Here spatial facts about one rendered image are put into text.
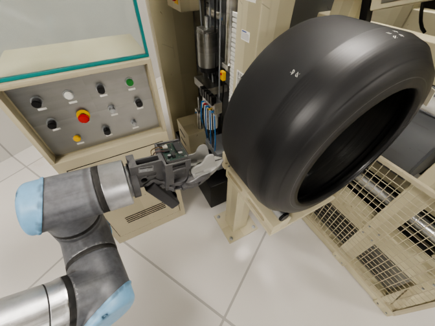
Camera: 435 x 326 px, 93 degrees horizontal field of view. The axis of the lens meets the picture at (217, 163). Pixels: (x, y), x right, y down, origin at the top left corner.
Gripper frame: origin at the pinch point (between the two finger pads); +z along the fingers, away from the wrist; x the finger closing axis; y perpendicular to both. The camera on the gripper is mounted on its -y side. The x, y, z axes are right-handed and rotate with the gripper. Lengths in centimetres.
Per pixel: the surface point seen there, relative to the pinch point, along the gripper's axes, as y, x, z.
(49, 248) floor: -134, 83, -85
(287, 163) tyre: 5.0, -10.2, 11.5
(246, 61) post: 11.8, 31.7, 27.4
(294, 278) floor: -115, -21, 64
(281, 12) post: 27, 28, 33
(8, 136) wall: -117, 220, -118
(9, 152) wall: -134, 216, -124
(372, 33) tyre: 28.5, -3.3, 30.3
